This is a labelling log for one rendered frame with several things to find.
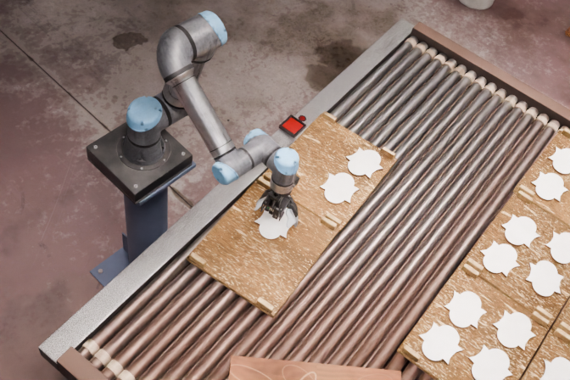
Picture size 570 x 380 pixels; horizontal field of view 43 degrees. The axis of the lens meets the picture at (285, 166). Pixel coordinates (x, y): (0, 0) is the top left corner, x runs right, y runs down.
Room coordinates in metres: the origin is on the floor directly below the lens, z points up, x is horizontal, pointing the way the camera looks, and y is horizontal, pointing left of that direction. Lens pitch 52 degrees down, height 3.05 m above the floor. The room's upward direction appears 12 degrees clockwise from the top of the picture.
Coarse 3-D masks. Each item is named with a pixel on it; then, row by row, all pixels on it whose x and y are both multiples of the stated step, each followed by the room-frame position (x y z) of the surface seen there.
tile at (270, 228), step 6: (264, 210) 1.43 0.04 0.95; (264, 216) 1.40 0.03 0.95; (270, 216) 1.41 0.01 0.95; (282, 216) 1.42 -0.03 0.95; (258, 222) 1.37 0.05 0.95; (264, 222) 1.38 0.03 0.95; (270, 222) 1.38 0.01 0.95; (276, 222) 1.39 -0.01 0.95; (282, 222) 1.39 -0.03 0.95; (264, 228) 1.35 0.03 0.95; (270, 228) 1.36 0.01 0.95; (276, 228) 1.36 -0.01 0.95; (282, 228) 1.37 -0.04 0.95; (288, 228) 1.37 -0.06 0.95; (264, 234) 1.33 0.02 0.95; (270, 234) 1.34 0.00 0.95; (276, 234) 1.34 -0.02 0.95; (282, 234) 1.35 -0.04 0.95
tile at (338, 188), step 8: (328, 176) 1.63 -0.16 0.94; (336, 176) 1.64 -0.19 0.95; (344, 176) 1.64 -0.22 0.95; (328, 184) 1.60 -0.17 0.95; (336, 184) 1.60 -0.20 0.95; (344, 184) 1.61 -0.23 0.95; (352, 184) 1.62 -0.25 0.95; (328, 192) 1.56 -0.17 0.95; (336, 192) 1.57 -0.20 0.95; (344, 192) 1.58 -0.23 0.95; (352, 192) 1.58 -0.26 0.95; (328, 200) 1.53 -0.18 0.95; (336, 200) 1.53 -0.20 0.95; (344, 200) 1.54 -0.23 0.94
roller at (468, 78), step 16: (464, 80) 2.31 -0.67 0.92; (448, 96) 2.19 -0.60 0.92; (432, 112) 2.09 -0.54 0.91; (416, 128) 1.98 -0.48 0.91; (400, 160) 1.81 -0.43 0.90; (384, 176) 1.71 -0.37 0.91; (240, 320) 1.02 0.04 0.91; (256, 320) 1.04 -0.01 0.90; (224, 336) 0.96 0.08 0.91; (240, 336) 0.97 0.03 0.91; (224, 352) 0.91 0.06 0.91; (208, 368) 0.84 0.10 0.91
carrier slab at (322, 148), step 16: (320, 128) 1.86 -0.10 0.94; (336, 128) 1.88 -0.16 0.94; (304, 144) 1.76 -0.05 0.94; (320, 144) 1.78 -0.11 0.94; (336, 144) 1.80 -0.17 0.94; (352, 144) 1.81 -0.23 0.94; (368, 144) 1.83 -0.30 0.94; (304, 160) 1.69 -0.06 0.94; (320, 160) 1.70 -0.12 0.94; (336, 160) 1.72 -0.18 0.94; (384, 160) 1.77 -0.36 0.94; (304, 176) 1.61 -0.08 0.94; (320, 176) 1.63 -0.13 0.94; (352, 176) 1.66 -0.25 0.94; (304, 192) 1.55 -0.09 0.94; (320, 192) 1.56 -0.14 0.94; (368, 192) 1.61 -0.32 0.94; (320, 208) 1.49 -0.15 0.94; (336, 208) 1.51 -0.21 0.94; (352, 208) 1.52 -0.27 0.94
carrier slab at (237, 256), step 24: (240, 216) 1.39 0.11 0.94; (312, 216) 1.45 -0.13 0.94; (216, 240) 1.27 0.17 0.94; (240, 240) 1.29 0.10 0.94; (264, 240) 1.31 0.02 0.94; (288, 240) 1.33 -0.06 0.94; (312, 240) 1.35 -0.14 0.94; (216, 264) 1.19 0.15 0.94; (240, 264) 1.20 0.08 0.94; (264, 264) 1.22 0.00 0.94; (288, 264) 1.24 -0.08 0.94; (312, 264) 1.26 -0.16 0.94; (240, 288) 1.12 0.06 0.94; (264, 288) 1.13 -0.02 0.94; (288, 288) 1.15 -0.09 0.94
